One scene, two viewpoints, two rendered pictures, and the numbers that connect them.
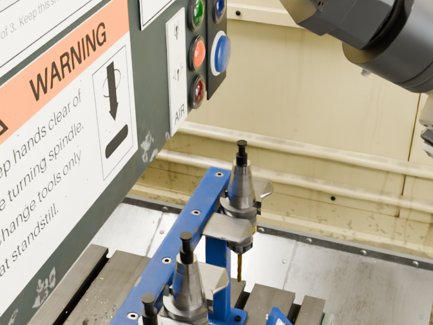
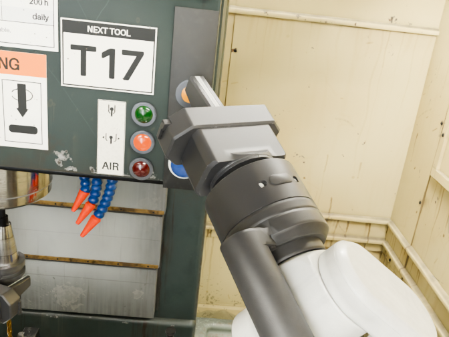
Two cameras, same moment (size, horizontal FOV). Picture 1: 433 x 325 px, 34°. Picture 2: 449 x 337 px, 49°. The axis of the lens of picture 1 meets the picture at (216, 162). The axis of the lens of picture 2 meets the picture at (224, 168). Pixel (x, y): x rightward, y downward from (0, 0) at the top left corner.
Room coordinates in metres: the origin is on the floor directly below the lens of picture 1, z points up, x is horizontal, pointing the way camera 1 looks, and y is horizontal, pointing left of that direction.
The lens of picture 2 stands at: (0.37, -0.50, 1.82)
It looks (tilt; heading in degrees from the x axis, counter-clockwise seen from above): 21 degrees down; 67
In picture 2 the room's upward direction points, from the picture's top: 7 degrees clockwise
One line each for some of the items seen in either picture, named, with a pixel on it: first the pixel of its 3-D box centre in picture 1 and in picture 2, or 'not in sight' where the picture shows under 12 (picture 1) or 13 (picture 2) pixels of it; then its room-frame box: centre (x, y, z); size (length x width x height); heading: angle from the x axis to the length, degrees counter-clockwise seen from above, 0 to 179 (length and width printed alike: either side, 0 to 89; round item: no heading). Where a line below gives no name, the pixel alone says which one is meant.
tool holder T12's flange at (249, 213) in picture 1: (240, 206); not in sight; (0.86, -0.04, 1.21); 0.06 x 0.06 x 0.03
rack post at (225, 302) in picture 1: (218, 257); not in sight; (0.93, 0.00, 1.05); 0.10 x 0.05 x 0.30; 71
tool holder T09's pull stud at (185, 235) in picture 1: (186, 246); not in sight; (0.65, 0.04, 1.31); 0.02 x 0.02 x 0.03
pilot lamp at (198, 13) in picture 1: (197, 12); (143, 114); (0.48, 0.01, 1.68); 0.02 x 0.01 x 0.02; 161
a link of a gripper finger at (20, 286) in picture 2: not in sight; (19, 289); (0.34, 0.26, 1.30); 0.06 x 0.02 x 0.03; 53
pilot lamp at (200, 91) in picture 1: (198, 91); (141, 168); (0.48, 0.01, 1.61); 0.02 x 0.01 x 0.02; 161
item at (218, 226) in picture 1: (229, 227); not in sight; (0.81, -0.02, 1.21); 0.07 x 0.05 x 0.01; 71
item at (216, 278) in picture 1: (203, 277); not in sight; (0.71, 0.02, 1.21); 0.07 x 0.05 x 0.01; 71
